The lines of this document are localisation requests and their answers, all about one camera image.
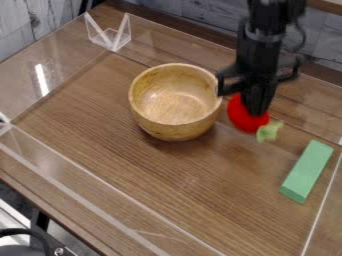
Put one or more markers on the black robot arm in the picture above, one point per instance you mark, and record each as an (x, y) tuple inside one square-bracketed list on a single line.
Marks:
[(259, 69)]

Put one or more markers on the green rectangular block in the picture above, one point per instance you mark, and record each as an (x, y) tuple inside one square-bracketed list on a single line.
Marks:
[(306, 171)]

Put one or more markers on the wooden bowl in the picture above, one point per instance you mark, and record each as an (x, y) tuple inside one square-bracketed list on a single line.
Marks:
[(174, 101)]

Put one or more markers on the black table leg bracket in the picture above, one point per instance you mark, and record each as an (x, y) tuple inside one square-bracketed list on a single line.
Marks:
[(63, 243)]

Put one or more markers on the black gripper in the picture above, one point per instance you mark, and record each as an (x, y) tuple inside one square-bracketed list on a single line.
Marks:
[(258, 91)]

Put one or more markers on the clear acrylic corner bracket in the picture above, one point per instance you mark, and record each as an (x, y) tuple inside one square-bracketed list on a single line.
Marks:
[(108, 38)]

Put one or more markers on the red plush fruit green leaf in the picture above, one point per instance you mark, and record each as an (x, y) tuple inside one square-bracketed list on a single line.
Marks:
[(259, 126)]

